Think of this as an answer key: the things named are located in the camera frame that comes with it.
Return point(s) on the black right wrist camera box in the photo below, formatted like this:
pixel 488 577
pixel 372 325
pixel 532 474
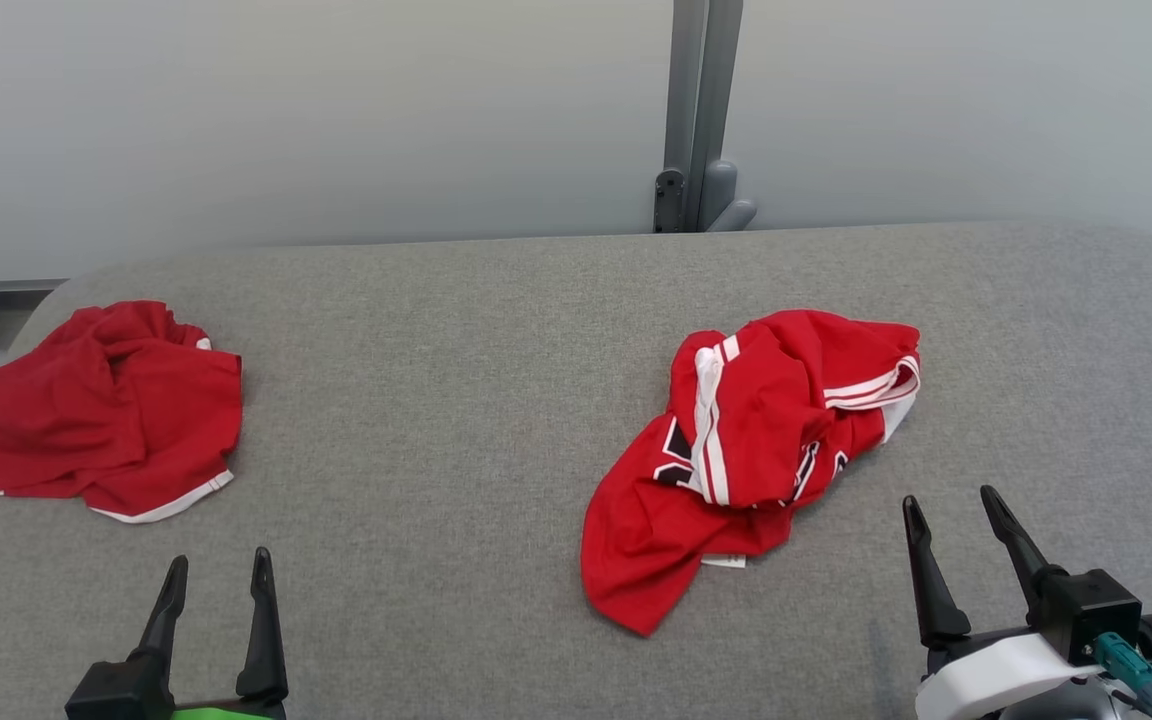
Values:
pixel 1086 610

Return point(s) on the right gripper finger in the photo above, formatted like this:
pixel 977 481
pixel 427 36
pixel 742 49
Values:
pixel 1011 540
pixel 931 590

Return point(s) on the red shirt with white hem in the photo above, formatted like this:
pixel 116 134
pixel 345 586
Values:
pixel 96 420

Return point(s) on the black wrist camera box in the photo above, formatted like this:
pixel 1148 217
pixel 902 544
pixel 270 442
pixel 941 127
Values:
pixel 116 695
pixel 1086 610

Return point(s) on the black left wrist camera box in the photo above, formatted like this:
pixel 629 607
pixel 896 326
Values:
pixel 116 695

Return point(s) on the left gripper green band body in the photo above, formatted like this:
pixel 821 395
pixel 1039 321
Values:
pixel 226 712

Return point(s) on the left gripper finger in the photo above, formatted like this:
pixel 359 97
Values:
pixel 262 640
pixel 168 610

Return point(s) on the red jersey with black letters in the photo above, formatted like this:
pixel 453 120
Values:
pixel 746 420

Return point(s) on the grey fabric sofa cushion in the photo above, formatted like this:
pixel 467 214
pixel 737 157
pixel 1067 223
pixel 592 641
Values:
pixel 436 400

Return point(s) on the grey metal post bracket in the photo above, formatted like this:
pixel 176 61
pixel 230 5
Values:
pixel 701 100

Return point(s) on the right gripper white band body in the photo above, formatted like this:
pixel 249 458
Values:
pixel 996 675

